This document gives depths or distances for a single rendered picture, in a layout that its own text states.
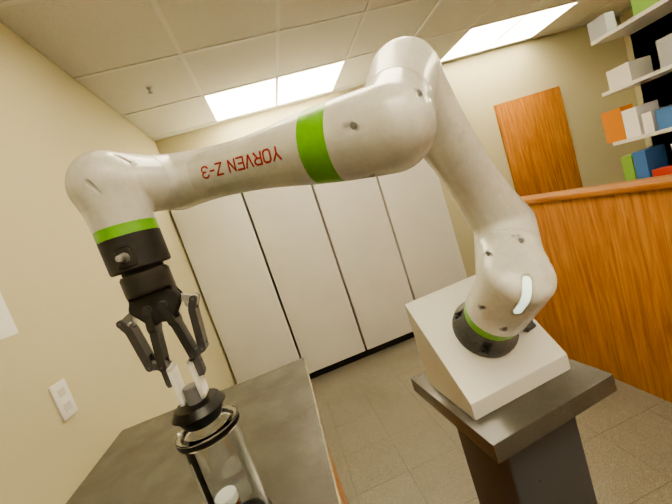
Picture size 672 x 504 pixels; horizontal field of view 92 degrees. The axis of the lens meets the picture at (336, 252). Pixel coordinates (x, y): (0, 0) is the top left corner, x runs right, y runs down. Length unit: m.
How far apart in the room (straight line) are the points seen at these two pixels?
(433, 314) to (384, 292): 2.40
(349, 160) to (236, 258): 2.65
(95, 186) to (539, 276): 0.74
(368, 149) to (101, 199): 0.39
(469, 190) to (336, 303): 2.56
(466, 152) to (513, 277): 0.24
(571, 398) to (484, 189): 0.46
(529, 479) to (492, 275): 0.48
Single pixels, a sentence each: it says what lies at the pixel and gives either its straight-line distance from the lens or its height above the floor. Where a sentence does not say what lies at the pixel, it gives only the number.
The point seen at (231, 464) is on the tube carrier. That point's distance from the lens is 0.68.
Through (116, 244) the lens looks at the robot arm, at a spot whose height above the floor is 1.50.
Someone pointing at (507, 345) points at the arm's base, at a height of 1.05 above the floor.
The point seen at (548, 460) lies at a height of 0.78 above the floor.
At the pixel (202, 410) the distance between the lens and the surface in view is 0.63.
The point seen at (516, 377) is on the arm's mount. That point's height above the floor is 0.98.
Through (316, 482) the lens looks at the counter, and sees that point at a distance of 0.81.
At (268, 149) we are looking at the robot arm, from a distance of 0.51.
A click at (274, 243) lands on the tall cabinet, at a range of 3.03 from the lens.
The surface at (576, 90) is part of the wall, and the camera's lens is 5.33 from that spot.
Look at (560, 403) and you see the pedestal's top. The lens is 0.86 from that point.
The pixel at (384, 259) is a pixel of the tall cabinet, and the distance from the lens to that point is 3.22.
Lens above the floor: 1.44
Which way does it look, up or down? 7 degrees down
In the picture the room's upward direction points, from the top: 18 degrees counter-clockwise
